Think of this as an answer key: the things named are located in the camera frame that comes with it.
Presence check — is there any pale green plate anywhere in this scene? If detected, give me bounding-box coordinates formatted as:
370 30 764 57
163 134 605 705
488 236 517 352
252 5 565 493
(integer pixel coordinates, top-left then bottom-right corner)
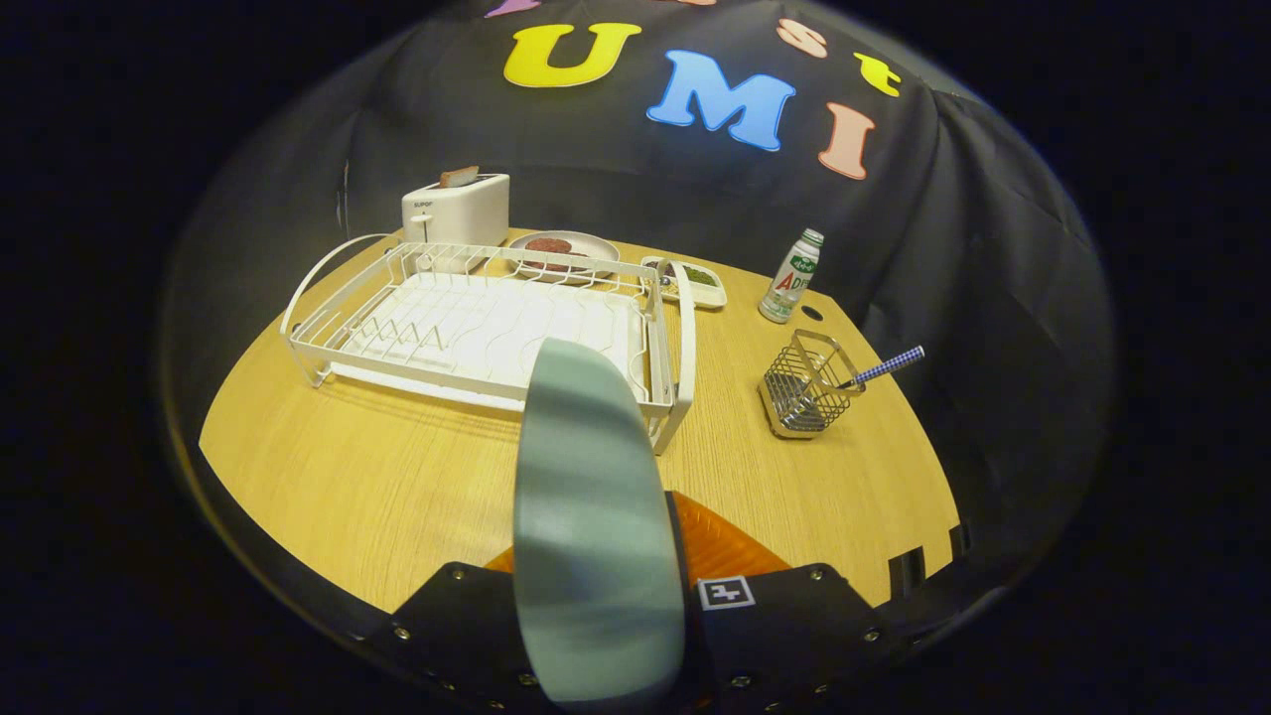
512 338 687 711

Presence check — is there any white drip tray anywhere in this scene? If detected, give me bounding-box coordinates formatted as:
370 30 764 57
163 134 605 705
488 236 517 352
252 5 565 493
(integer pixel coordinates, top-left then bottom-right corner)
343 273 648 393

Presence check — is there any white wire dish rack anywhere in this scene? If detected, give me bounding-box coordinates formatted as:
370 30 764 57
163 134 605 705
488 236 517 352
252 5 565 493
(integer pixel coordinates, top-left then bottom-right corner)
281 233 697 456

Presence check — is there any white divided snack tray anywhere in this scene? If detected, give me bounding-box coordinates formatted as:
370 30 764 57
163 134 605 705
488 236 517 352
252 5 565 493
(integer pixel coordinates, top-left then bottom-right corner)
640 255 729 311

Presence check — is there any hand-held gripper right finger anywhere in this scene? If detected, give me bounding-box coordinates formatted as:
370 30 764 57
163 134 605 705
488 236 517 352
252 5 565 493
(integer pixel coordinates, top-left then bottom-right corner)
663 491 901 710

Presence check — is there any white green drink bottle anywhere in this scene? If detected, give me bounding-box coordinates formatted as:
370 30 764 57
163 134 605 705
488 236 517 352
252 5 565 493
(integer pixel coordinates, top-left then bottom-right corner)
758 227 826 326

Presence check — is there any metal wire basket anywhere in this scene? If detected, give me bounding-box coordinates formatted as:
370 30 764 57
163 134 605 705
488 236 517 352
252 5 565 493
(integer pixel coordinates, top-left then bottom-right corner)
758 329 866 441

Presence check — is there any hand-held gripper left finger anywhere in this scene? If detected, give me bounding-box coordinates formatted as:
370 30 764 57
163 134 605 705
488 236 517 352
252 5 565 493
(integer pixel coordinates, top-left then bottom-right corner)
365 544 559 710

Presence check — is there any white plate with meat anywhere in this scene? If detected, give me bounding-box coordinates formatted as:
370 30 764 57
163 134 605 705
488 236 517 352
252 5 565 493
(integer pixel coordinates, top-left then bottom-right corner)
507 229 622 285

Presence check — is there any checked handle spoon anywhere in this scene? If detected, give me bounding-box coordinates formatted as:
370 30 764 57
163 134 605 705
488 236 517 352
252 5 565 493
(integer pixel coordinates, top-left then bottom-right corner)
839 345 926 391

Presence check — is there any black backdrop cloth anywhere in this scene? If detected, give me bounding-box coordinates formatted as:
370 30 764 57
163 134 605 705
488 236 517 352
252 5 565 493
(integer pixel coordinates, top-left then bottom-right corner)
164 0 1113 597

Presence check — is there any white toaster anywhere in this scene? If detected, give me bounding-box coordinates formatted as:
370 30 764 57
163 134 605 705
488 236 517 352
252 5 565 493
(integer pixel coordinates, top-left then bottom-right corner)
401 173 511 248

